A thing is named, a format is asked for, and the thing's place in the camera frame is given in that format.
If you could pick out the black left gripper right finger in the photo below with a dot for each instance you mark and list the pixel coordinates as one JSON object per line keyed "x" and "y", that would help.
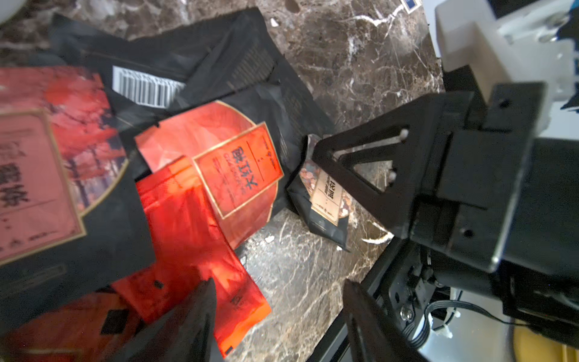
{"x": 371, "y": 335}

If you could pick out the black barcode tea bag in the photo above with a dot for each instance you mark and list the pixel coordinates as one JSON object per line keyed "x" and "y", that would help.
{"x": 210, "y": 59}

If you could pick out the red label black tea bag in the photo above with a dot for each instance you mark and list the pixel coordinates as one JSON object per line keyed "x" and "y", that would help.
{"x": 245, "y": 147}

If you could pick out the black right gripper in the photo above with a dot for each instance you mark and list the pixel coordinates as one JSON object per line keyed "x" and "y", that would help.
{"x": 495, "y": 201}

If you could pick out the large red label tea bag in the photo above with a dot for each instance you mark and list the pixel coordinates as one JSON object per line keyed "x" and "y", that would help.
{"x": 71, "y": 217}

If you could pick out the orange tea bag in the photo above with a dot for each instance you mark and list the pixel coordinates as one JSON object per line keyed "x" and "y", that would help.
{"x": 190, "y": 248}

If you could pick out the red round label tea bag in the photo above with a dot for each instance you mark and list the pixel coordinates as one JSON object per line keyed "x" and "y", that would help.
{"x": 92, "y": 328}

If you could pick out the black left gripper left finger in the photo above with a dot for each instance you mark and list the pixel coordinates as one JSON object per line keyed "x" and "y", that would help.
{"x": 186, "y": 333}

